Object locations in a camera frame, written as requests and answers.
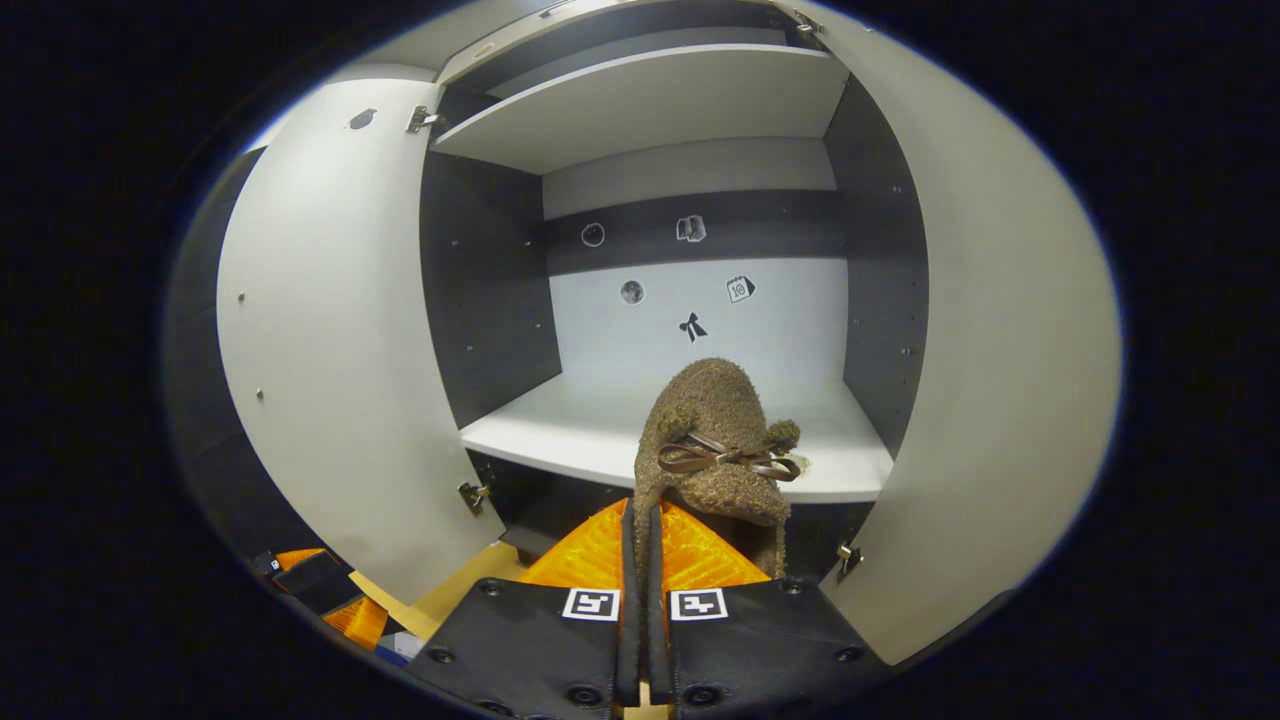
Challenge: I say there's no grey shoe cabinet door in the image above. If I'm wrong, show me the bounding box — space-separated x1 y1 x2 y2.
215 78 506 606
775 0 1123 666

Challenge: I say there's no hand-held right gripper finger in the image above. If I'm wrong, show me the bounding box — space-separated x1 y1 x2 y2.
405 497 641 720
648 500 891 720

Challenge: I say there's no grey shoe cabinet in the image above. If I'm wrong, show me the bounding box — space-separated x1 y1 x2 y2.
420 0 931 591

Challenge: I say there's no black backdrop cloth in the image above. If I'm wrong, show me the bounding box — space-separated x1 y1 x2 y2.
163 148 321 561

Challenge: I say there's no brown fuzzy shoe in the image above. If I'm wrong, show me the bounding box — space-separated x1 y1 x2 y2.
633 357 803 581

